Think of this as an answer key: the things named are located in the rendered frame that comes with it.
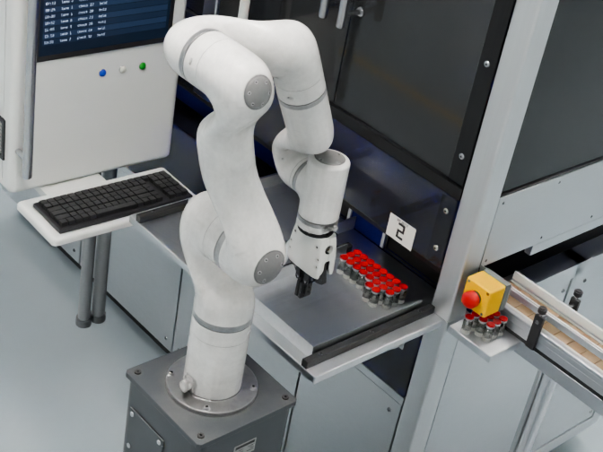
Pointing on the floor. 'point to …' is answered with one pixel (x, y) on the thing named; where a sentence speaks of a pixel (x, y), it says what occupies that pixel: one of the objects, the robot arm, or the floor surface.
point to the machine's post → (476, 212)
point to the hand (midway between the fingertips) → (303, 287)
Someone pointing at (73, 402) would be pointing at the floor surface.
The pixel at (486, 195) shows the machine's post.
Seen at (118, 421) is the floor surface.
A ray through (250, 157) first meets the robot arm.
